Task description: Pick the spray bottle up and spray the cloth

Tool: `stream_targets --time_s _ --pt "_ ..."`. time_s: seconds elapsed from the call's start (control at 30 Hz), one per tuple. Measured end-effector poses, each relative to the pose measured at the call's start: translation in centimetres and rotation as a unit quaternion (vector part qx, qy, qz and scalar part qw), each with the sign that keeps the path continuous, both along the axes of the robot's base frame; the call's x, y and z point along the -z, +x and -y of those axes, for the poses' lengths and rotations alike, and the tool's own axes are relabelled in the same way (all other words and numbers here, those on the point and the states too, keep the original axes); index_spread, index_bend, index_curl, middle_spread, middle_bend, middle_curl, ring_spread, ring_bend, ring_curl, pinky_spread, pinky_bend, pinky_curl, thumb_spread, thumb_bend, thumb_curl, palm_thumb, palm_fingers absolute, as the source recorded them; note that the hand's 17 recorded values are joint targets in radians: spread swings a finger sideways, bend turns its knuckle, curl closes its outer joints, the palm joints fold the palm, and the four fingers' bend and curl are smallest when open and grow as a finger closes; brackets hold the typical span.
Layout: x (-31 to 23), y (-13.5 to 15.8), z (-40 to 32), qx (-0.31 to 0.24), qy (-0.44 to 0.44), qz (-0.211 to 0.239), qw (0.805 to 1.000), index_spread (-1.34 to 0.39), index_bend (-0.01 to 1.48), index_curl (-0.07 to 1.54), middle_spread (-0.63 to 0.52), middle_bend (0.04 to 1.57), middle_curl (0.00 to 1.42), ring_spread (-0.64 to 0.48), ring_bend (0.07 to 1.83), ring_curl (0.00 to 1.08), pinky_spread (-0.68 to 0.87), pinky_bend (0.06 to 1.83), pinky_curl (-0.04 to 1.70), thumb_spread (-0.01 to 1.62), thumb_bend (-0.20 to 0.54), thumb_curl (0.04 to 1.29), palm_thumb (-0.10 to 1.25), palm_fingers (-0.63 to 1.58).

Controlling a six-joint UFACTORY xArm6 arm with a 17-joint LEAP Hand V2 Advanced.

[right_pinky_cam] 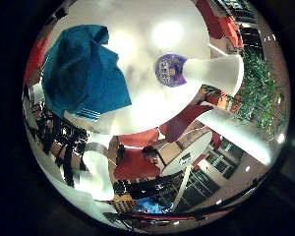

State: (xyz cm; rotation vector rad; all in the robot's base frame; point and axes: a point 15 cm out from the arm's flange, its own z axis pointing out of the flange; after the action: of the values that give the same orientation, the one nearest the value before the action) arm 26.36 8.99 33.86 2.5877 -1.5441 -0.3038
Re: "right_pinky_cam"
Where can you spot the orange planter box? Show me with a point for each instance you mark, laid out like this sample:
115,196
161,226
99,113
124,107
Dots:
219,98

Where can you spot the blue cloth with white stripes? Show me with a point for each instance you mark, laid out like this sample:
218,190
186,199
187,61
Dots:
83,75

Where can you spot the green potted plant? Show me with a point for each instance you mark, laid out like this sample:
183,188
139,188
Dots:
260,95

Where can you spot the black chair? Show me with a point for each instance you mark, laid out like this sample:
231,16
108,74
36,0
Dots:
65,141

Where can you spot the white table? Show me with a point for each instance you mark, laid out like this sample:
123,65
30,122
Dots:
183,150

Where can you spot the person in red shirt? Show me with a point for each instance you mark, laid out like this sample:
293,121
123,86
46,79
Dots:
134,167

